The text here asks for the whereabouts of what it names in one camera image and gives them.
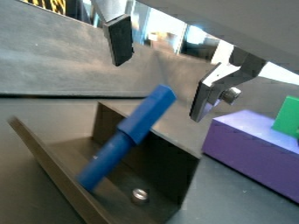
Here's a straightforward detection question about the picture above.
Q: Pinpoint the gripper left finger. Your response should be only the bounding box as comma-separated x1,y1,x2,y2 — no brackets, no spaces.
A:
93,0,134,67

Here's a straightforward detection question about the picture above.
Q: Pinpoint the purple base block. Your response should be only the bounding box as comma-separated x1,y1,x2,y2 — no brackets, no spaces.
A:
202,110,299,203

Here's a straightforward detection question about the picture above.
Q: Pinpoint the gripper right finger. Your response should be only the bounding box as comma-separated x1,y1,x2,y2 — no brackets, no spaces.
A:
190,46,267,123

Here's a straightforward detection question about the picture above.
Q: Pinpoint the blue peg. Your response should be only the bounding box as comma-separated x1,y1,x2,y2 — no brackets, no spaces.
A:
77,85,177,192

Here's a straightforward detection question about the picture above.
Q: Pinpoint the green U-shaped block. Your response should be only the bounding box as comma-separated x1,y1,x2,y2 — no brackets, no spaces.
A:
273,95,299,139

